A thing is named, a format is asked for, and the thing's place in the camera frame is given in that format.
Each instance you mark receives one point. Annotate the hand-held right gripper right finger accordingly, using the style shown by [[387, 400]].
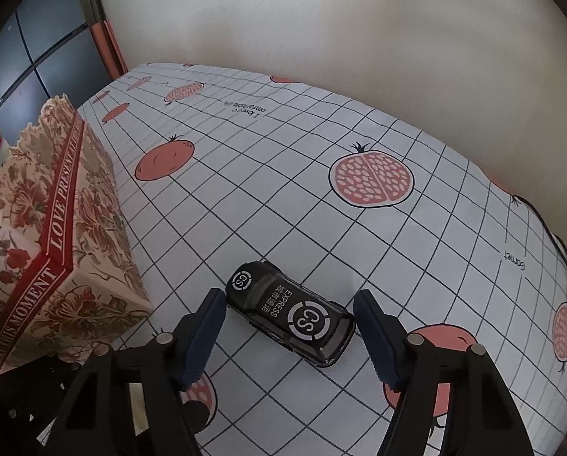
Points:
[[378, 342]]

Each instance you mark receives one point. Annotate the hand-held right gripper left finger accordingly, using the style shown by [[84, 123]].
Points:
[[202, 342]]

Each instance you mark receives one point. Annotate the black toy car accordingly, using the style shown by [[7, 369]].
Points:
[[288, 313]]

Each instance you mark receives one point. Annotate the floral cardboard box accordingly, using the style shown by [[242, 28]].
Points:
[[74, 256]]

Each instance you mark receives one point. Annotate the desktop with grid tablecloth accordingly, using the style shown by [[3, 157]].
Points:
[[312, 228]]

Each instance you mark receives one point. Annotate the dark grey cabinet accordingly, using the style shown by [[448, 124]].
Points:
[[50, 47]]

